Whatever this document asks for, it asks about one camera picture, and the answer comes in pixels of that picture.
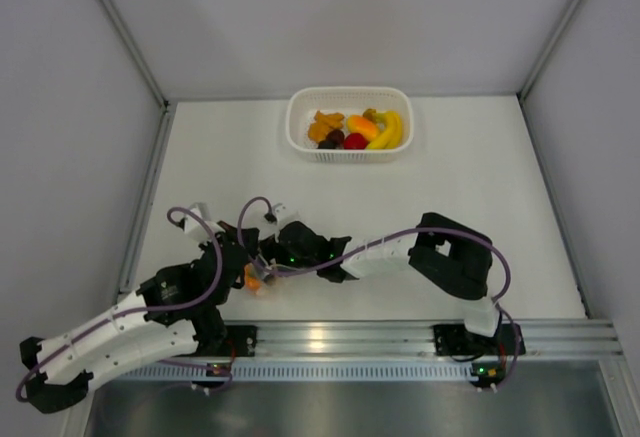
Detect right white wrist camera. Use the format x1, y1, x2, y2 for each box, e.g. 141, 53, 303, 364
263, 203, 300, 232

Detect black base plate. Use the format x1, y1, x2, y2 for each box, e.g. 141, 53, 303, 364
217, 324, 258, 358
433, 324, 526, 358

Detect dark fake plum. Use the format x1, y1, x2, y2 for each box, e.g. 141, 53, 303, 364
318, 139, 338, 150

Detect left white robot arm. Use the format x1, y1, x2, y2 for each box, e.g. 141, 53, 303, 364
16, 222, 257, 414

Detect orange fake carrot slices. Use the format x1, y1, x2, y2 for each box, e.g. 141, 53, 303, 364
244, 264, 265, 295

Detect orange fake food piece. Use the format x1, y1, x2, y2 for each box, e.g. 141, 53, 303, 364
307, 111, 345, 143

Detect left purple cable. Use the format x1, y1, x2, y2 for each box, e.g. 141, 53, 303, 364
14, 206, 236, 403

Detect red fake fruit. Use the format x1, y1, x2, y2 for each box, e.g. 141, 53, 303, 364
343, 133, 369, 151

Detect aluminium mounting rail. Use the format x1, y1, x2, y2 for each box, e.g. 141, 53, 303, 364
247, 319, 623, 360

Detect yellow fake banana bunch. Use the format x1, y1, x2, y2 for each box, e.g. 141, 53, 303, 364
363, 109, 404, 150

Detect slotted grey cable duct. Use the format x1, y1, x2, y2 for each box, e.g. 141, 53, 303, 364
121, 361, 479, 383

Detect purple cable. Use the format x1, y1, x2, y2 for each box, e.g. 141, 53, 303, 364
14, 206, 236, 403
237, 196, 521, 393

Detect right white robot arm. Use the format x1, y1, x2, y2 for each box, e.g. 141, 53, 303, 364
258, 212, 512, 354

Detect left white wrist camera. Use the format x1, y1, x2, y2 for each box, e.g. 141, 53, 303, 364
182, 202, 224, 244

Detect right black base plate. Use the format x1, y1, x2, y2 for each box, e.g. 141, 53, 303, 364
433, 324, 526, 358

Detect clear zip top bag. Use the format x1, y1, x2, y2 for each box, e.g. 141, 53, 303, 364
244, 258, 287, 298

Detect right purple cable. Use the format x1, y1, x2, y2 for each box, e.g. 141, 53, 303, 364
237, 196, 521, 393

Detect white perforated plastic basket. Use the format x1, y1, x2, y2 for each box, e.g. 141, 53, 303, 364
285, 86, 415, 163

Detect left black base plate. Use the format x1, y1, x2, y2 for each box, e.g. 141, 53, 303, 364
217, 324, 258, 358

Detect dark red fake fig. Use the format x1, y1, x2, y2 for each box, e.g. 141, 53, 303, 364
326, 129, 345, 146

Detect orange yellow fake mango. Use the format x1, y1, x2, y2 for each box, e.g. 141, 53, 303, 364
346, 115, 380, 142

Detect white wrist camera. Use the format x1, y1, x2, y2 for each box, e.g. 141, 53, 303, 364
263, 203, 300, 232
182, 202, 224, 244

